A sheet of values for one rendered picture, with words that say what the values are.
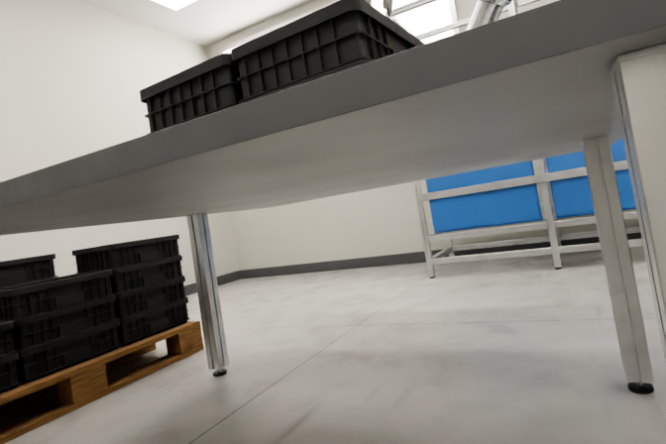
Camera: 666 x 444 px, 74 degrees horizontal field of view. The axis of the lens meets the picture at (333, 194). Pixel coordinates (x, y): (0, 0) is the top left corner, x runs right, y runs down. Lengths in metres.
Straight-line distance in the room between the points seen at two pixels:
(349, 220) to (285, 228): 0.77
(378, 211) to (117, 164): 3.86
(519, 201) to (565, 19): 2.83
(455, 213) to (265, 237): 2.48
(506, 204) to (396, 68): 2.83
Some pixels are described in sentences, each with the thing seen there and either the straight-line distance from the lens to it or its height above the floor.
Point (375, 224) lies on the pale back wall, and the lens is 4.40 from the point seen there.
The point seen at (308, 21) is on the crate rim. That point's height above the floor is 0.92.
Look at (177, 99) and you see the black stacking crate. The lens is 1.08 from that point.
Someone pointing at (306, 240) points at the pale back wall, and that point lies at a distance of 4.77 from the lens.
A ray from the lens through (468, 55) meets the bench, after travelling 0.39.
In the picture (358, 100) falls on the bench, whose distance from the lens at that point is 0.41.
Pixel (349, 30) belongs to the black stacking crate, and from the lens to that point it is 0.82.
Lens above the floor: 0.57
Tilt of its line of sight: 3 degrees up
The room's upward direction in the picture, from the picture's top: 9 degrees counter-clockwise
